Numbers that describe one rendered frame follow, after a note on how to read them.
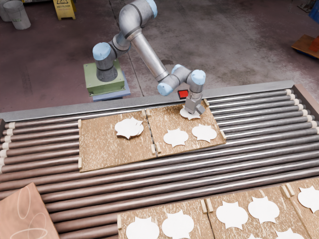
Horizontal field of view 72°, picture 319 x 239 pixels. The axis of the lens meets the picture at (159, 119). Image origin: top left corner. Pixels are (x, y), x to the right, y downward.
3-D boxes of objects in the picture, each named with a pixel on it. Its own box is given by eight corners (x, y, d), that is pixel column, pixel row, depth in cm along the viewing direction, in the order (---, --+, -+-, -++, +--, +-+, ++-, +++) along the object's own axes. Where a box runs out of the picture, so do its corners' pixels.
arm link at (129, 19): (112, 7, 100) (172, 95, 111) (129, -1, 105) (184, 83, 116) (105, 20, 110) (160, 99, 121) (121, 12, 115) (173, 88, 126)
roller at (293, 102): (5, 139, 133) (1, 134, 129) (295, 101, 158) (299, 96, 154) (3, 145, 130) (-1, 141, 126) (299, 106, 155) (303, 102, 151)
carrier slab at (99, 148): (79, 122, 136) (79, 120, 135) (144, 111, 143) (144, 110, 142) (79, 173, 115) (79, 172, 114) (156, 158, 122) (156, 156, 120)
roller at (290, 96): (7, 132, 136) (3, 127, 132) (292, 96, 161) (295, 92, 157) (5, 139, 133) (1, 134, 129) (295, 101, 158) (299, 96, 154)
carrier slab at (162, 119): (145, 111, 143) (145, 109, 142) (204, 101, 150) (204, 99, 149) (158, 157, 122) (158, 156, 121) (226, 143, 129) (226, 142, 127)
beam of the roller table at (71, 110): (4, 118, 145) (-2, 112, 140) (288, 85, 172) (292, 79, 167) (0, 128, 140) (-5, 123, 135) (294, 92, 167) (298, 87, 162)
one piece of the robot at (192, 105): (203, 103, 120) (198, 121, 133) (211, 94, 124) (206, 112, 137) (185, 93, 125) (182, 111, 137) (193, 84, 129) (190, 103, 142)
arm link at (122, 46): (101, 48, 153) (128, -2, 105) (117, 39, 160) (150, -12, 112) (112, 62, 155) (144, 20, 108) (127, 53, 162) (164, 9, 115)
